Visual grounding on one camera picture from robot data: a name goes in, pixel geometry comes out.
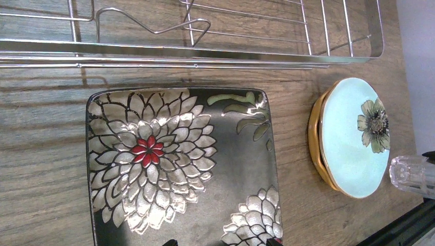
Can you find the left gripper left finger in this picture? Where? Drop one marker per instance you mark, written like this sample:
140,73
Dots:
171,242

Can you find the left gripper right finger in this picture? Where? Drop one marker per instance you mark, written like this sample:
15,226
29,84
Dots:
273,242

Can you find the clear plastic glass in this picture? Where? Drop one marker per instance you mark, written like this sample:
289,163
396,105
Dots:
413,174

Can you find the metal wire dish rack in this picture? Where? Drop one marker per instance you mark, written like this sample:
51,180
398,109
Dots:
280,35

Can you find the black floral square plate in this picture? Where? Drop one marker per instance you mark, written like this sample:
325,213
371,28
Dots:
194,164

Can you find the orange plate under blue plate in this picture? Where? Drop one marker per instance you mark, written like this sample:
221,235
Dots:
314,141

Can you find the light blue floral plate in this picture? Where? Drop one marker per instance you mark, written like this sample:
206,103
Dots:
354,137

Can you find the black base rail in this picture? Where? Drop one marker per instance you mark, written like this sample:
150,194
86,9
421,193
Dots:
407,229

